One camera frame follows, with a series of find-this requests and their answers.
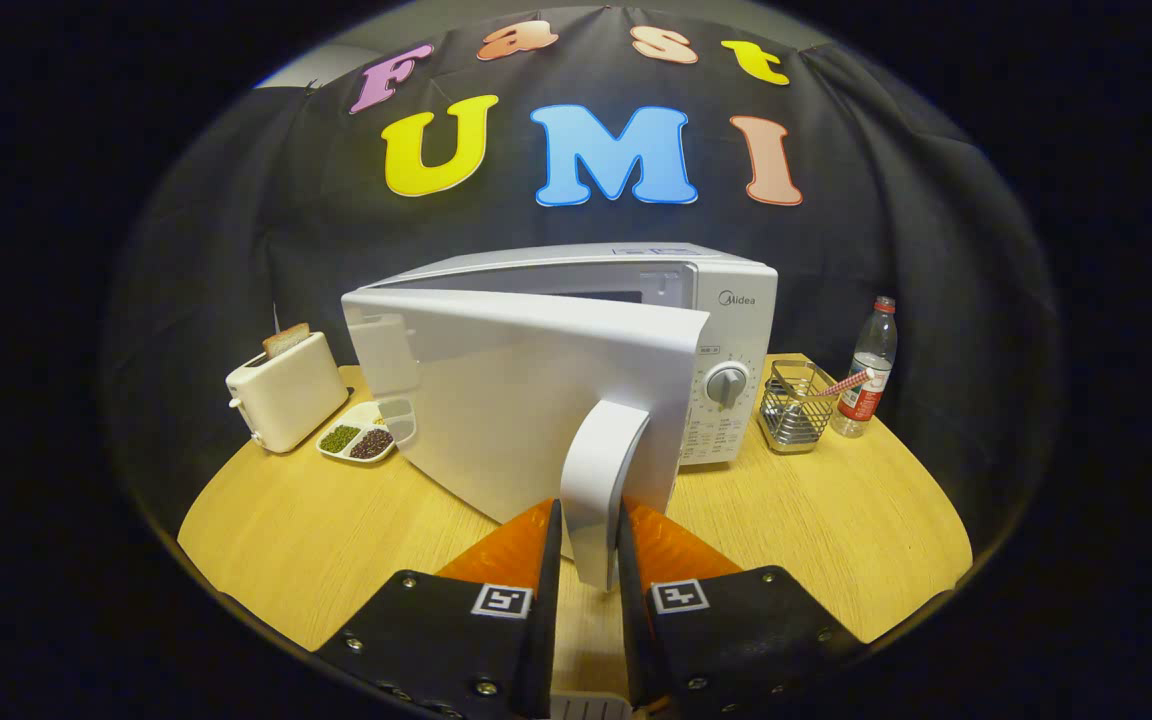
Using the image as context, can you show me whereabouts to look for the clear red label bottle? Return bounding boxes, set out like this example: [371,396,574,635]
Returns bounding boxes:
[832,296,899,438]

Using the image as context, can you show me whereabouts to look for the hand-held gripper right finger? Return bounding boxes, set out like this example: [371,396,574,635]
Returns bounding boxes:
[616,497,867,720]

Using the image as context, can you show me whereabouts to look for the metal wire basket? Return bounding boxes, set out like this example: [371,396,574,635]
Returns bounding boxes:
[758,360,842,455]

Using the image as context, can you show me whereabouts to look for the white toaster oven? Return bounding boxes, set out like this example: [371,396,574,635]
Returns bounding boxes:
[341,242,779,593]

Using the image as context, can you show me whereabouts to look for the toasted bread slice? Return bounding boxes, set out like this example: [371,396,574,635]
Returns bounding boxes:
[262,322,312,359]

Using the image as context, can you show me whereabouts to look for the red striped stick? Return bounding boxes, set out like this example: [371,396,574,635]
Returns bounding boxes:
[816,368,877,399]

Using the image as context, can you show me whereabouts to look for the white divided bean dish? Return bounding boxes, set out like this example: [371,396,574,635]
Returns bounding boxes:
[316,398,417,464]

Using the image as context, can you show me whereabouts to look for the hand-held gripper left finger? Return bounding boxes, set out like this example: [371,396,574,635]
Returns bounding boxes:
[311,498,563,720]

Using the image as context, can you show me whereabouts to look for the cream toaster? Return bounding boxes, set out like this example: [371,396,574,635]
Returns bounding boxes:
[226,331,349,454]

